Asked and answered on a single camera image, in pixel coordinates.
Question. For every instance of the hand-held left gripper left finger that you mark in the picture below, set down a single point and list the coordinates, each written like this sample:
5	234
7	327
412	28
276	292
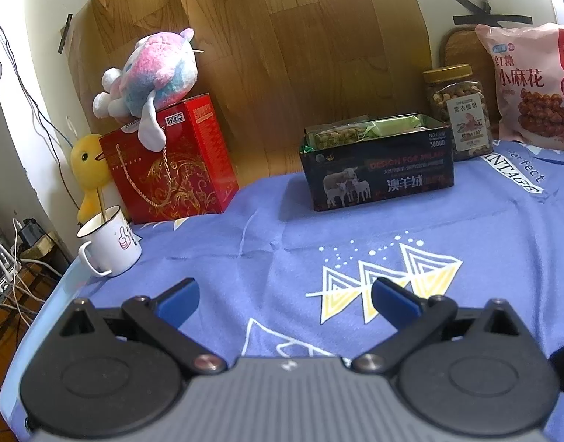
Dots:
178	301

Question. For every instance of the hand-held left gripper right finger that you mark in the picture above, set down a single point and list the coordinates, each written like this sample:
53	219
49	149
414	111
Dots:
395	301

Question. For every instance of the dark metal tin box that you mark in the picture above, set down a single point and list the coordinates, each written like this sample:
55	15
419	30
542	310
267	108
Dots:
392	165

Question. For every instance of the green snack packet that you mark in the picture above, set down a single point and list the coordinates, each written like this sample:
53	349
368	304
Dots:
395	126

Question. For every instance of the clear pistachio packet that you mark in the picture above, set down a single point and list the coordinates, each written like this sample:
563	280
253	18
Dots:
332	136

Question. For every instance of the white enamel mug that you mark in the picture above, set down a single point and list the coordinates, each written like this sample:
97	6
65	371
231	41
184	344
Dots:
114	244

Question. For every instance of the blue printed cloth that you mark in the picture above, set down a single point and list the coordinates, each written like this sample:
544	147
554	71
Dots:
263	262

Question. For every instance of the red gift box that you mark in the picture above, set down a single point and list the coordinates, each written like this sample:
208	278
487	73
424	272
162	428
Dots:
190	170

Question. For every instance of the cardboard box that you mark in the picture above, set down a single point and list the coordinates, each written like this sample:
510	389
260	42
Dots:
44	246

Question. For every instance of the yellow duck toy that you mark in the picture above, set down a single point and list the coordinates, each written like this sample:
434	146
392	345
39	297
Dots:
87	161

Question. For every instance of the clear nut jar gold lid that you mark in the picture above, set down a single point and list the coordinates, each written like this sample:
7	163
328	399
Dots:
457	110

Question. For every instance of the pink and blue plush toy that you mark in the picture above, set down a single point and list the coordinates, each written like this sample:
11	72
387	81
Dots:
157	73

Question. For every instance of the pink snack bag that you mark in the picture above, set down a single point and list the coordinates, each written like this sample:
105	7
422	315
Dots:
531	92

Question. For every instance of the wooden cutting board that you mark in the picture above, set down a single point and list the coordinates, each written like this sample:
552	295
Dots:
461	46

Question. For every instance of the wood-grain backdrop sheet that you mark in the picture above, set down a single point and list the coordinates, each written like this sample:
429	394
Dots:
286	55

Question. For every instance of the black tape strip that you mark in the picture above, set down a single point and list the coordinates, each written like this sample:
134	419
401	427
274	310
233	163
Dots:
471	2
494	20
65	32

